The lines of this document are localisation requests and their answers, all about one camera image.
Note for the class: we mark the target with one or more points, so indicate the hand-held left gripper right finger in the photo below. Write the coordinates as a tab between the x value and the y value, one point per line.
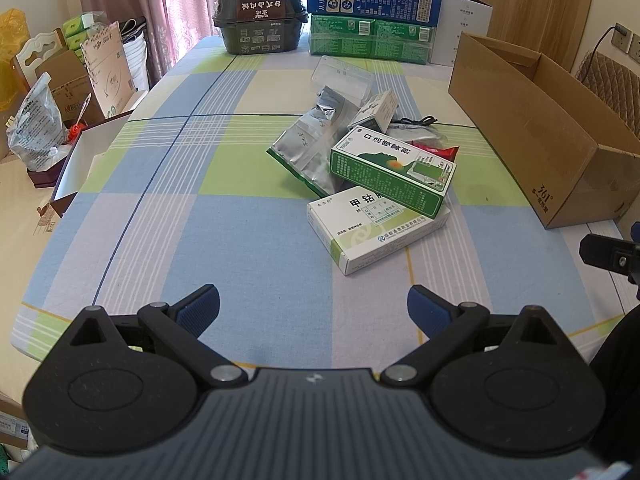
425	306

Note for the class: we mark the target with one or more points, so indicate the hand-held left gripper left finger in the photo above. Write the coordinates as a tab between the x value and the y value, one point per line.
200	305

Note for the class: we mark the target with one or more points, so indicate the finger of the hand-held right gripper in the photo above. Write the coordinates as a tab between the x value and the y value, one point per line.
610	255

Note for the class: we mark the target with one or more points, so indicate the red packet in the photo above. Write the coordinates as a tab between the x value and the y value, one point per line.
440	151

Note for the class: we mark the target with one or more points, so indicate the brown cardboard box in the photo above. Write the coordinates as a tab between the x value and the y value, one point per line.
510	110

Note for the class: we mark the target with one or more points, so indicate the large silver foil pouch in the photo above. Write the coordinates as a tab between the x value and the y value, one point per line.
300	152

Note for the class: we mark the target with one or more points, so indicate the small white box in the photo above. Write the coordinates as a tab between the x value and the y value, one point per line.
375	110

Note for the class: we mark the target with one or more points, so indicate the small silver foil pouch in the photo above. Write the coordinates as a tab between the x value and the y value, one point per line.
330	105

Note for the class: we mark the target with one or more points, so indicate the clear plastic tray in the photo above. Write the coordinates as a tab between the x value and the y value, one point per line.
342	72

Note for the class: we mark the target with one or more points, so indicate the person's dark clothing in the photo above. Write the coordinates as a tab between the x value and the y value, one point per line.
625	360

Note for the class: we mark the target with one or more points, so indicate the quilted brown chair cover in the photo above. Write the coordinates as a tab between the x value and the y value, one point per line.
612	80

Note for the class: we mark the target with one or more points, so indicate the open maroon gift box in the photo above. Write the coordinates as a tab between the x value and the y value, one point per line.
95	150

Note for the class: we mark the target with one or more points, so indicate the clear plastic bag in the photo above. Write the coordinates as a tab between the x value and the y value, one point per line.
35	125

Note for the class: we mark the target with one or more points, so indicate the brown cardboard packaging pieces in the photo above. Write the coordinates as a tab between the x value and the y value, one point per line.
107	70

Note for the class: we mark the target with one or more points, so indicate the white striped bag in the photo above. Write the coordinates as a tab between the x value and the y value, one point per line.
135	60

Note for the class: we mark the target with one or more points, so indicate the brown printed carton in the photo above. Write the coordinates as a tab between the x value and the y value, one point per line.
65	80

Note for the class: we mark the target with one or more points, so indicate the wooden door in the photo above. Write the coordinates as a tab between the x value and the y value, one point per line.
535	0

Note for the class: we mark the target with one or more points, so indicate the white carton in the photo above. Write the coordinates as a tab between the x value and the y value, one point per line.
465	25

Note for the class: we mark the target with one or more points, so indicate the green shrink-wrapped carton pack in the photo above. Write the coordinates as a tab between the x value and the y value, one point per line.
365	37

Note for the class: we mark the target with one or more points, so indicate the dark instant food box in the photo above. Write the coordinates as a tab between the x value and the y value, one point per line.
260	20

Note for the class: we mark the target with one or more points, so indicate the pink curtain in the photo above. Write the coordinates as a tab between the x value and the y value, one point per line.
165	5

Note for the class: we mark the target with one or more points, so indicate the green tissue packs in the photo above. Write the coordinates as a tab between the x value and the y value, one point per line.
80	25

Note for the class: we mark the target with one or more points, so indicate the white carved chair back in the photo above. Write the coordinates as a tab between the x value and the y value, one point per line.
40	42

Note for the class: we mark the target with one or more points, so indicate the yellow plastic bag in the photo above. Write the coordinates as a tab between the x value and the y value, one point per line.
12	35

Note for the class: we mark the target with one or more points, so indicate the beige wall socket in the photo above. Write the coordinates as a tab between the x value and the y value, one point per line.
635	46
620	45

